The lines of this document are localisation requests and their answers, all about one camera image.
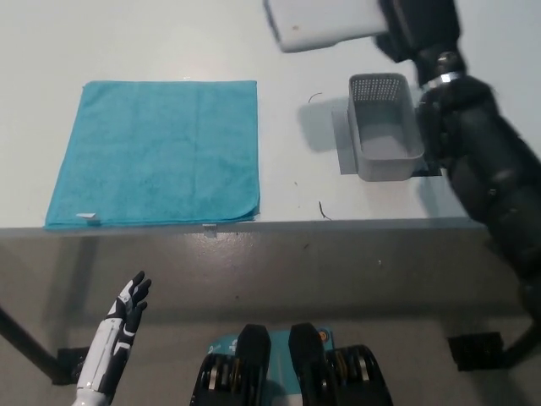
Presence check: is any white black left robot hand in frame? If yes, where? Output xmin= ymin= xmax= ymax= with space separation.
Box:
xmin=75 ymin=270 xmax=153 ymax=392

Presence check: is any teal microfibre cloth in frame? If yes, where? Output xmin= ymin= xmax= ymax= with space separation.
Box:
xmin=43 ymin=80 xmax=261 ymax=232

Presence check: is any black table foot plate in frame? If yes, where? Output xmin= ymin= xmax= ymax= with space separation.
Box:
xmin=52 ymin=347 xmax=92 ymax=385
xmin=447 ymin=332 xmax=506 ymax=373

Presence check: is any white calculator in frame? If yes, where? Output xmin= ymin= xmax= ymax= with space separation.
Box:
xmin=264 ymin=0 xmax=388 ymax=54

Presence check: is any grey perforated plastic basket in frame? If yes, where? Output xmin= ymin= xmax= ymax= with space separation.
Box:
xmin=348 ymin=74 xmax=426 ymax=183

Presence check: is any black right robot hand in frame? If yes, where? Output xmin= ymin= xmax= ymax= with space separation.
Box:
xmin=374 ymin=0 xmax=468 ymax=88

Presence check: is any black diagonal table leg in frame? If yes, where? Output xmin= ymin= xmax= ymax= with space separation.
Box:
xmin=0 ymin=304 xmax=60 ymax=373

